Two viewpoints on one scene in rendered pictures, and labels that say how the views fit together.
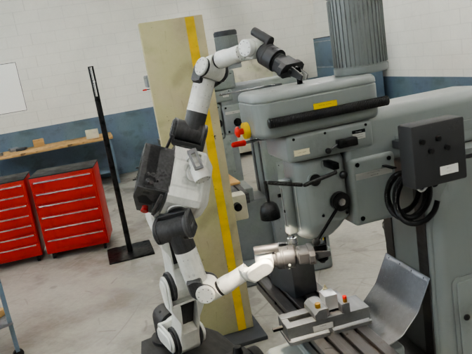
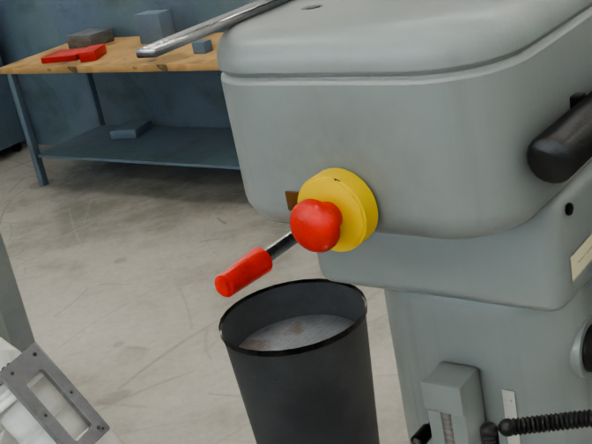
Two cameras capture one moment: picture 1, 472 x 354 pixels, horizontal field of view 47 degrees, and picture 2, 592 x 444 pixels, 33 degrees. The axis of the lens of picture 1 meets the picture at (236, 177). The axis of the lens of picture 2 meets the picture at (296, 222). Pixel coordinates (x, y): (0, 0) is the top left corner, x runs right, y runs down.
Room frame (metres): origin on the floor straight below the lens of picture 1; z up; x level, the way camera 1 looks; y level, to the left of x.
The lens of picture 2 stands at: (1.39, 0.37, 2.02)
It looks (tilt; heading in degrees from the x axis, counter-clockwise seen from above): 21 degrees down; 324
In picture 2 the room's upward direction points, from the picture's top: 11 degrees counter-clockwise
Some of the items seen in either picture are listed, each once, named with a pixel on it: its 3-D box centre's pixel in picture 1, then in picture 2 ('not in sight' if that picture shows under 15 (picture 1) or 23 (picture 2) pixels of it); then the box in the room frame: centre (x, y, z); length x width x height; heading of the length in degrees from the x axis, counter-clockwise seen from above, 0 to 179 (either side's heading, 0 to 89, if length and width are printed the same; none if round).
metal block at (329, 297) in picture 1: (328, 299); not in sight; (1.98, -0.29, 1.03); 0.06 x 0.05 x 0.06; 12
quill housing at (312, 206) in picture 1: (315, 193); (514, 384); (1.98, -0.29, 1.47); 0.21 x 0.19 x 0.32; 14
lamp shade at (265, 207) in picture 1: (269, 209); not in sight; (1.84, -0.10, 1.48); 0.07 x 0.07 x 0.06
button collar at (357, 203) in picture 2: (245, 130); (336, 210); (1.93, -0.06, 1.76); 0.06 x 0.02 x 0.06; 14
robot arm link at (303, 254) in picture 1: (298, 256); not in sight; (1.99, -0.19, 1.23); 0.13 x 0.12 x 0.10; 179
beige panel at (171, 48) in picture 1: (200, 188); not in sight; (3.65, 0.26, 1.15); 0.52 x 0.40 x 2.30; 104
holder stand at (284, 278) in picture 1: (291, 267); not in sight; (2.37, -0.19, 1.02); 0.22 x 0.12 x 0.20; 25
